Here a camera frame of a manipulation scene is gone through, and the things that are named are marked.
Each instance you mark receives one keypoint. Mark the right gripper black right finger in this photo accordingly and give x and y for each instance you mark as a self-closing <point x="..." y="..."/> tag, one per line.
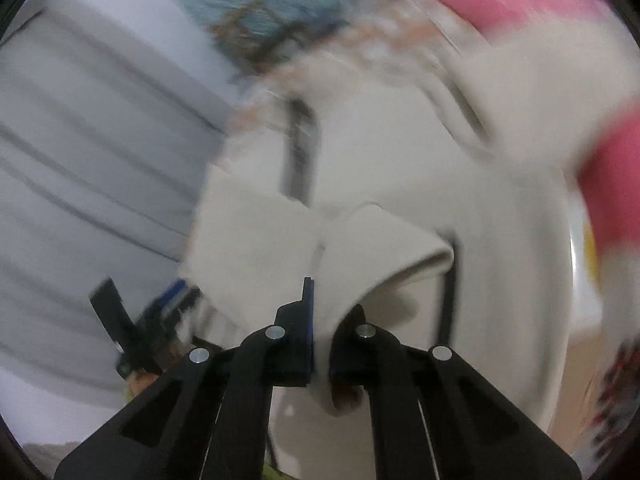
<point x="434" y="416"/>

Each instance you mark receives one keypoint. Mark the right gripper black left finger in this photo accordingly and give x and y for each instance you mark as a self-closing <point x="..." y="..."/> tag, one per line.
<point x="207" y="418"/>

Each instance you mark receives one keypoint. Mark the cream zip-up jacket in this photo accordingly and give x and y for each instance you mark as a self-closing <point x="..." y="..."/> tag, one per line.
<point x="392" y="198"/>

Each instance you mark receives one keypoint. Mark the person left hand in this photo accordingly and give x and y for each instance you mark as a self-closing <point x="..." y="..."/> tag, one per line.
<point x="137" y="382"/>

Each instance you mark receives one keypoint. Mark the white curtain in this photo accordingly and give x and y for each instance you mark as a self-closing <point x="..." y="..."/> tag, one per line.
<point x="110" y="112"/>

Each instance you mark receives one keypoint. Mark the wooden chair black seat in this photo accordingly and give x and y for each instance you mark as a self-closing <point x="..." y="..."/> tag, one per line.
<point x="257" y="39"/>

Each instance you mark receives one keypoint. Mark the pink floral blanket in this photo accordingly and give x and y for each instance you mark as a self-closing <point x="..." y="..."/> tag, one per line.
<point x="556" y="83"/>

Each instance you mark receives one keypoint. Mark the checkered orange white bedsheet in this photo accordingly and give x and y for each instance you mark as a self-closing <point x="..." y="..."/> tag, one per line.
<point x="390" y="41"/>

